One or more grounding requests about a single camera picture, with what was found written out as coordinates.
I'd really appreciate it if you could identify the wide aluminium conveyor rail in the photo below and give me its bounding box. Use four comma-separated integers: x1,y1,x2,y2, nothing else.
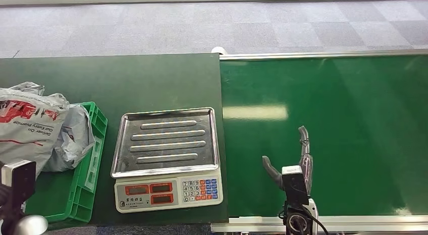
210,215,428,235

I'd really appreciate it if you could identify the white electronic scale steel tray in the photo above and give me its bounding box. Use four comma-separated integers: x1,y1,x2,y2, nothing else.
110,107,224,214

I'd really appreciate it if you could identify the green conveyor belt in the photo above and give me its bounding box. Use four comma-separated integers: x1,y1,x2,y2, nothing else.
220,55,428,218

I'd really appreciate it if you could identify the green plastic crate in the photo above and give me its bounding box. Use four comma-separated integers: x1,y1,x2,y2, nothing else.
24,101,109,225

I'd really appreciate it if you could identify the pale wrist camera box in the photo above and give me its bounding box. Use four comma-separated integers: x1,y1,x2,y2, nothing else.
1,159,37,208
281,165,310,206

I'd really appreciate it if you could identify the small crumpled grey courier bag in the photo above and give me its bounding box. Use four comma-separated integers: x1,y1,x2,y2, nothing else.
42,103,96,173

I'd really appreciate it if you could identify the thin aluminium conveyor rail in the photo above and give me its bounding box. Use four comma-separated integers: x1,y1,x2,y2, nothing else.
219,49,428,62

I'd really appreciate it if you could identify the flat grey courier bag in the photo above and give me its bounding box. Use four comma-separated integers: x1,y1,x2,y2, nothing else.
9,82,45,97

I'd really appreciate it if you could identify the large grey logo courier bag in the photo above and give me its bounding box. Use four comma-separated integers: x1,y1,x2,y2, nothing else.
0,88,71,180

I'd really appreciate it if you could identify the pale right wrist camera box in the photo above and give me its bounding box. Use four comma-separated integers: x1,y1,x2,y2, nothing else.
281,165,310,206

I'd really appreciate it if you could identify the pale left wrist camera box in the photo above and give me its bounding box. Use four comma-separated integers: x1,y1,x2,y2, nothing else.
1,159,37,208

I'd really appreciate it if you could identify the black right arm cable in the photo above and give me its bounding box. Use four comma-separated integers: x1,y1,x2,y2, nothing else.
302,211,331,235

